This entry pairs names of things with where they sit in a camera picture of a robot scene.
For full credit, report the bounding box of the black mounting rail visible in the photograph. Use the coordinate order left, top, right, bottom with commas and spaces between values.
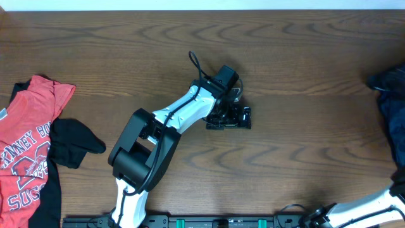
62, 214, 331, 228

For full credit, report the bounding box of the black orange-patterned jersey shirt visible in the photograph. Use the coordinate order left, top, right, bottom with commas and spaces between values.
366, 63, 404, 96

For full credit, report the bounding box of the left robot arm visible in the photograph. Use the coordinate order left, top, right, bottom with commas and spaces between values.
108, 75, 251, 227

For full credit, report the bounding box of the red printed t-shirt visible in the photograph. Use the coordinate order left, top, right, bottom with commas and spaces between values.
1, 75, 76, 227

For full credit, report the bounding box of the plain black garment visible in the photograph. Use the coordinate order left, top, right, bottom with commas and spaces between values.
10, 80, 106, 227

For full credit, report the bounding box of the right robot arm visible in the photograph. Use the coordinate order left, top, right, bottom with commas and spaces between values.
300, 168, 404, 228

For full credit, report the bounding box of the dark navy blue garment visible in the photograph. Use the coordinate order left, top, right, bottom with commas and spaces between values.
377, 91, 404, 168

